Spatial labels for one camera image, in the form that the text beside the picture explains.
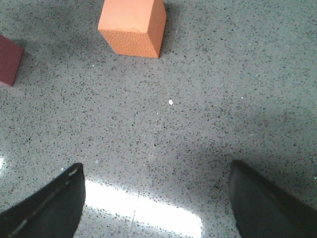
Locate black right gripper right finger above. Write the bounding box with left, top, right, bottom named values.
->
left=228, top=160, right=317, bottom=238

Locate orange foam cube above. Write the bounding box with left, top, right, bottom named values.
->
left=98, top=0, right=166, bottom=58

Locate pink foam cube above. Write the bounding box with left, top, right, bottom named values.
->
left=0, top=35, right=23, bottom=86

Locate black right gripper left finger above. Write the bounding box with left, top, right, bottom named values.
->
left=0, top=163, right=86, bottom=238

